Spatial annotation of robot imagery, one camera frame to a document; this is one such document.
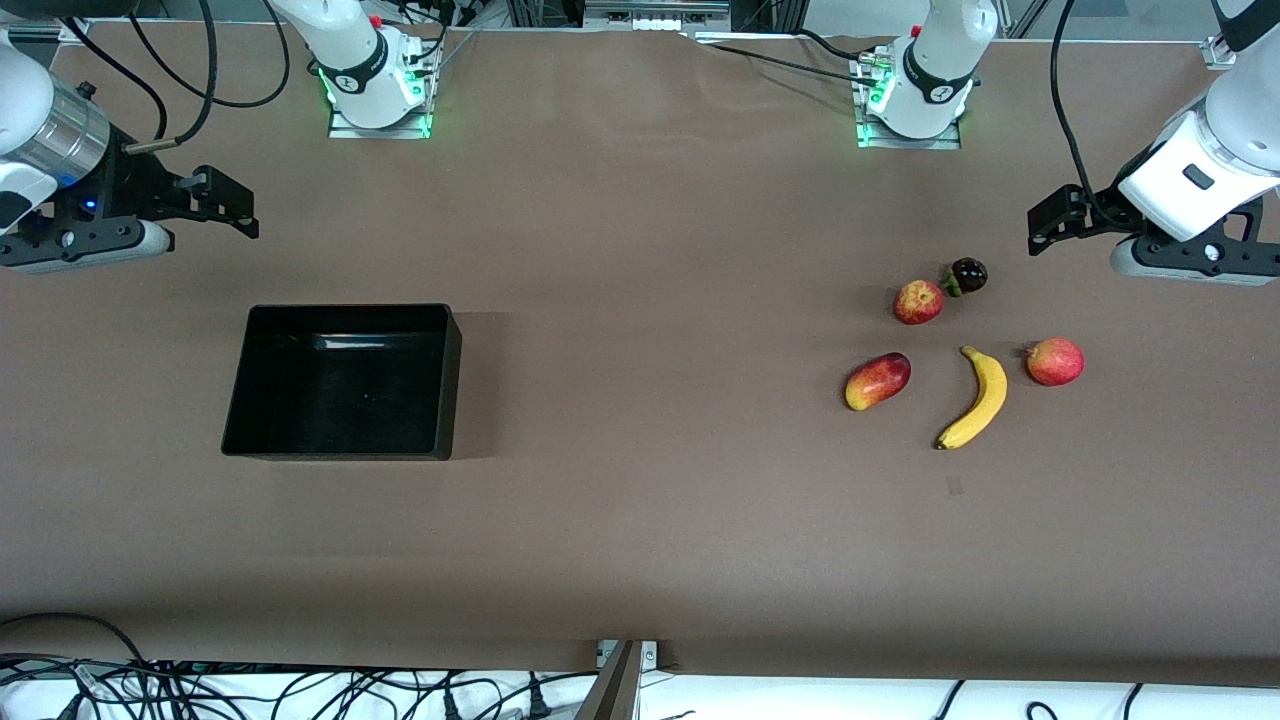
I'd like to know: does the red yellow apple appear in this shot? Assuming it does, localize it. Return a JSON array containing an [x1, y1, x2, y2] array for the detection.
[[893, 280, 944, 326]]

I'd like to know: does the yellow banana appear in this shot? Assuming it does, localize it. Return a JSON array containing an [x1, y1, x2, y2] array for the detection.
[[935, 345, 1009, 451]]

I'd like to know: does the black plastic box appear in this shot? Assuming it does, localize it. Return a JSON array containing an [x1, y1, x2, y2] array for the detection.
[[221, 304, 463, 461]]

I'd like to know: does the dark purple mangosteen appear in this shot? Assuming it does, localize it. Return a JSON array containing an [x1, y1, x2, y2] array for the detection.
[[940, 257, 989, 299]]

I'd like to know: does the red round pomegranate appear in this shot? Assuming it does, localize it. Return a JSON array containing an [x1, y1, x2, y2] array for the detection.
[[1024, 337, 1086, 388]]

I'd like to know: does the red yellow mango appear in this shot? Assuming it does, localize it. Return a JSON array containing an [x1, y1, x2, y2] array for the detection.
[[845, 352, 912, 412]]

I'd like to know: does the silver metal device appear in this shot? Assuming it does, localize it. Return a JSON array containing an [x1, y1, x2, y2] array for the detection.
[[583, 0, 733, 31]]

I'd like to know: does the brown table cover sheet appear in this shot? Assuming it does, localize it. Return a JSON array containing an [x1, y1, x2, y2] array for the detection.
[[0, 20, 1280, 689]]

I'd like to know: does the looping black cable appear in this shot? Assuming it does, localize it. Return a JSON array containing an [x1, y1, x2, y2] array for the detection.
[[130, 0, 291, 109]]

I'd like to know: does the thin black cable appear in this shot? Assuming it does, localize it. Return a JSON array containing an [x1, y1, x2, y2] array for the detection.
[[60, 18, 169, 141]]

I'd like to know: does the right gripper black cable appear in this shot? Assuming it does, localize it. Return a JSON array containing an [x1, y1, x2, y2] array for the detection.
[[125, 0, 217, 153]]

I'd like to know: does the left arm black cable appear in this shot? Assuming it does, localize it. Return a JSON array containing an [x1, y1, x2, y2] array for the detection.
[[1050, 0, 1151, 231]]

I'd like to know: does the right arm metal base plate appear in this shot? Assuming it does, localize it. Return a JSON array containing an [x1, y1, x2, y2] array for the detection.
[[328, 40, 433, 139]]

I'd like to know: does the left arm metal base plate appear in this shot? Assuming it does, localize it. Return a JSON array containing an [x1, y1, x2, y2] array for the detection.
[[855, 50, 963, 151]]

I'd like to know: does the black cable on table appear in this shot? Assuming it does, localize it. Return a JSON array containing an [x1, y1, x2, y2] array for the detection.
[[690, 28, 891, 89]]

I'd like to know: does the arched black cable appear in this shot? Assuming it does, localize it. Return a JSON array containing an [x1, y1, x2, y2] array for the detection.
[[0, 612, 151, 666]]

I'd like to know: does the black cable tangle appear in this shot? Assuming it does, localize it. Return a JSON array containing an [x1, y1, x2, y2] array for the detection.
[[0, 650, 566, 720]]

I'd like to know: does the dark slanted post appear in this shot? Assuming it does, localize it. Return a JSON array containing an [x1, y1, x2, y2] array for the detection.
[[575, 640, 641, 720]]

